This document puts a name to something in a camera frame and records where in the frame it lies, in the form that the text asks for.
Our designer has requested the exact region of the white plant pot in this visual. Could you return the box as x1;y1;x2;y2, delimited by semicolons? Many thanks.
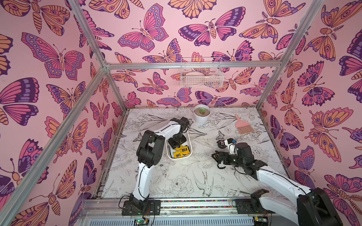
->
194;104;211;124

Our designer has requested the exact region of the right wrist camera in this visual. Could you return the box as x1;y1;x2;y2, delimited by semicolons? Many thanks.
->
228;140;237;154

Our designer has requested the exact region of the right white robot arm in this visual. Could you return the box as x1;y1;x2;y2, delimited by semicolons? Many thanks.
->
212;138;343;226

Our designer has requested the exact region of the white storage box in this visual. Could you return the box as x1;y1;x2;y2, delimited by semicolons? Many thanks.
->
165;132;193;161

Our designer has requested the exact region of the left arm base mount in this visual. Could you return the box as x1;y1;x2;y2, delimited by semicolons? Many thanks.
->
122;195;161;216

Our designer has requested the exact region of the white wire basket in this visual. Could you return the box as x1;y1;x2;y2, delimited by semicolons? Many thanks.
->
180;61;224;89

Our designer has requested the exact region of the pink brush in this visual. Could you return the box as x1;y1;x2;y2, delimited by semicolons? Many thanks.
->
235;114;255;135

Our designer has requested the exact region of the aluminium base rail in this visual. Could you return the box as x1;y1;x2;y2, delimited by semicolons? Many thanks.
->
76;197;298;226

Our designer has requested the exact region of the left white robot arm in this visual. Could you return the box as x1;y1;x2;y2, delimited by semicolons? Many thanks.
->
129;117;192;211

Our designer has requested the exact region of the green circuit board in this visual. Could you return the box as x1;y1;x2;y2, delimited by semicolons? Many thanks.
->
133;218;150;226

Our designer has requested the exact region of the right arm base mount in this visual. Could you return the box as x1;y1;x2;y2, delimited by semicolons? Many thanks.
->
232;189;274;214

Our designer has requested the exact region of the yellow tape measure with clip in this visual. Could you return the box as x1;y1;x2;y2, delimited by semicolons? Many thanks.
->
181;146;190;156

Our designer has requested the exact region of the small yellow tape measure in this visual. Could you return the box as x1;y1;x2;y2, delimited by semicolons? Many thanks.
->
173;152;183;159

